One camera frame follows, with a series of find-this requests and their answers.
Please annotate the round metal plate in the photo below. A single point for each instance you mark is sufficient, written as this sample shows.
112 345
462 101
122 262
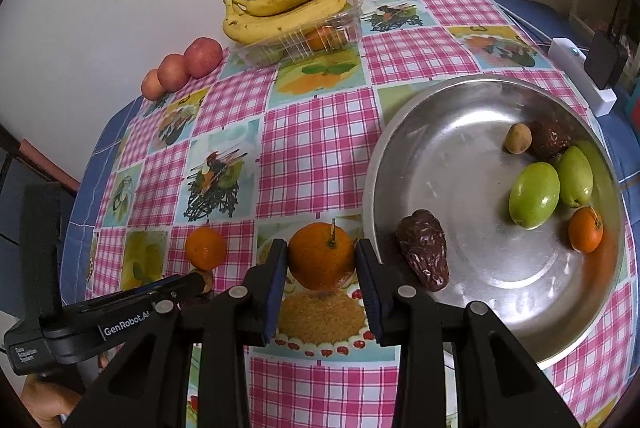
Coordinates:
475 218

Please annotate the clear plastic container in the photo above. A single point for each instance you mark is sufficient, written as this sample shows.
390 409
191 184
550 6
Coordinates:
295 50

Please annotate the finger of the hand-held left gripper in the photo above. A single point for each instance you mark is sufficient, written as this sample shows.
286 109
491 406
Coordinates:
187 286

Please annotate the tan longan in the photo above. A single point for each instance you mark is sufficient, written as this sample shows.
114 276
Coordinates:
517 138
206 285

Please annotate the large dark brown date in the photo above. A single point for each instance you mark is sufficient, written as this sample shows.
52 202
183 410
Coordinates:
422 255

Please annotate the orange inside plastic container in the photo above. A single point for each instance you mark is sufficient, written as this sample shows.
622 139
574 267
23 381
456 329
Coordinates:
325 39

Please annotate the small pale red apple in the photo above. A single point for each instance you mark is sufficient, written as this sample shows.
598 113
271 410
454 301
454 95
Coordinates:
152 85

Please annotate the black power adapter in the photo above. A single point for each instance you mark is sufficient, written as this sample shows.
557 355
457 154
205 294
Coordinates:
606 60

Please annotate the round green jujube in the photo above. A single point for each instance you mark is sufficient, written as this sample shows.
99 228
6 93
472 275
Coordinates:
534 193

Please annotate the middle reddish potato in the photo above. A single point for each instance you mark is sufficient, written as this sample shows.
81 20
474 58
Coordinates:
172 72

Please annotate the oval green jujube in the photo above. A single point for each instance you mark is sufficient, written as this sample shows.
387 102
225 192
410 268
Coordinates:
575 175

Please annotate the right red potato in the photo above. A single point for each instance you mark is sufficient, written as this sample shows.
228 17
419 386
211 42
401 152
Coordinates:
203 57

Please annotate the large orange with stem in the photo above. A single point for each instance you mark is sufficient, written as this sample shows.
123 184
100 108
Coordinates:
320 255

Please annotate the person's left hand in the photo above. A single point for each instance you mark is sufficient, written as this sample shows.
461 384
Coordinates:
42 400

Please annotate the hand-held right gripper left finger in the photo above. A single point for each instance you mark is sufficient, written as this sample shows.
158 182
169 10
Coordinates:
276 293

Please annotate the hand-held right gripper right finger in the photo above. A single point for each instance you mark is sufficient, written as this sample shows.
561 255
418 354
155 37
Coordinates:
371 298

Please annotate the white power strip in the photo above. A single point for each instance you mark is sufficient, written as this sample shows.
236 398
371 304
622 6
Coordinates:
575 68

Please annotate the small orange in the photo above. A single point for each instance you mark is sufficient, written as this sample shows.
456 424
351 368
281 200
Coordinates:
205 248
585 230

